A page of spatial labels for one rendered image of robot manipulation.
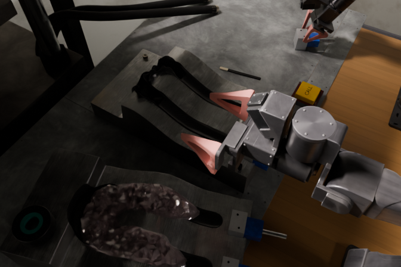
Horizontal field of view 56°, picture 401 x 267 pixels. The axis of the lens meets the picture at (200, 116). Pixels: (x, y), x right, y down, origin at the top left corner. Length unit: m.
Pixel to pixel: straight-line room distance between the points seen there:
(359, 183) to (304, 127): 0.12
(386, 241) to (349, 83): 0.51
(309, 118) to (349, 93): 0.76
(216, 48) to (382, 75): 0.55
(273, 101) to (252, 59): 0.78
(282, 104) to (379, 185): 0.18
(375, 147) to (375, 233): 0.26
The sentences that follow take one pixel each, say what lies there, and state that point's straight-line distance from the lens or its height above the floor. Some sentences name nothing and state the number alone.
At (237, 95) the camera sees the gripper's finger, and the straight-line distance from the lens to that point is 0.63.
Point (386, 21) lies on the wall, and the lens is 2.66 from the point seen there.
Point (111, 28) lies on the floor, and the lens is 2.71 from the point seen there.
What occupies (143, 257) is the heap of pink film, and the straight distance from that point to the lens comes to 0.84.
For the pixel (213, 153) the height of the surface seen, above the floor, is 1.23.
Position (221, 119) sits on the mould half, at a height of 0.89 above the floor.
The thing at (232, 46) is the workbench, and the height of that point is 0.80.
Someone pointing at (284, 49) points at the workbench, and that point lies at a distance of 1.35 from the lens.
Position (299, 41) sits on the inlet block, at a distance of 1.33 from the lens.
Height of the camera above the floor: 1.71
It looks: 53 degrees down
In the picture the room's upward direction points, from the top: straight up
